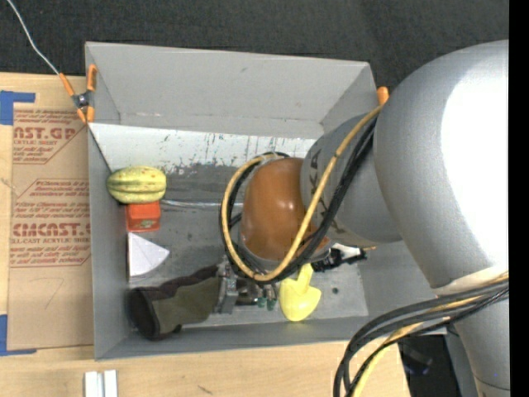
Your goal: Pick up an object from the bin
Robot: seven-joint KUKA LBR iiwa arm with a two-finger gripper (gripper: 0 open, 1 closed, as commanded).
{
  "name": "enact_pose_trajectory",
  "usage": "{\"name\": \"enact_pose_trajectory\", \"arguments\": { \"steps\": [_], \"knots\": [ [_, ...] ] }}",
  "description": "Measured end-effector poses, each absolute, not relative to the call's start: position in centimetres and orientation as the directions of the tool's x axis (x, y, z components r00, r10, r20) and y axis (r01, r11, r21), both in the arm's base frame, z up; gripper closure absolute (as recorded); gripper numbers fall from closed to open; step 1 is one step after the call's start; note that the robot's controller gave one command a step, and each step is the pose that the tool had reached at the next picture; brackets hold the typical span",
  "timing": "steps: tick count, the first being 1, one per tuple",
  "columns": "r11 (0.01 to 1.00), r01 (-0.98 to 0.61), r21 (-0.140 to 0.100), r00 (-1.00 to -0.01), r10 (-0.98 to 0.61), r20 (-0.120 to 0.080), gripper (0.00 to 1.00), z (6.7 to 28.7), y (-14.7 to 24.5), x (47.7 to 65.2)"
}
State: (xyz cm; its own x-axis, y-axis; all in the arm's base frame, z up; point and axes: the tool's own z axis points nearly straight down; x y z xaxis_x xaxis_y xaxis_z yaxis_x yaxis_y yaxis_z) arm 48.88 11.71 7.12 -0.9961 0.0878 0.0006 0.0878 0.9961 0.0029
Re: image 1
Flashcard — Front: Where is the yellow toy shovel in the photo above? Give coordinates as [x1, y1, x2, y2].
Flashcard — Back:
[279, 262, 323, 323]

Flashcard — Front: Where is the olive and brown glove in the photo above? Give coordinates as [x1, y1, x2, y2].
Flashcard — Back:
[129, 264, 224, 341]

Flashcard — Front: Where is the white paper wedge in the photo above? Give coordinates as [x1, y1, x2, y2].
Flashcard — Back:
[128, 232, 171, 278]

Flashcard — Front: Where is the small orange box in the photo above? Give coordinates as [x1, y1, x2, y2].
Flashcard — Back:
[125, 200, 163, 233]

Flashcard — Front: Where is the green and yellow toy squash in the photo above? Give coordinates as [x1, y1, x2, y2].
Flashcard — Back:
[106, 165, 168, 205]

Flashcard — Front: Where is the brown cardboard board red print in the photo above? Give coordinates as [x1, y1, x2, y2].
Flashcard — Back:
[0, 71, 97, 356]

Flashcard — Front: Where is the grey metal bin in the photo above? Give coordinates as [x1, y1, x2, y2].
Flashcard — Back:
[84, 41, 440, 361]

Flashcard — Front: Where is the black cylinder on white bracket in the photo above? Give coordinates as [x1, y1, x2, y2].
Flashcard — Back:
[310, 242, 369, 273]

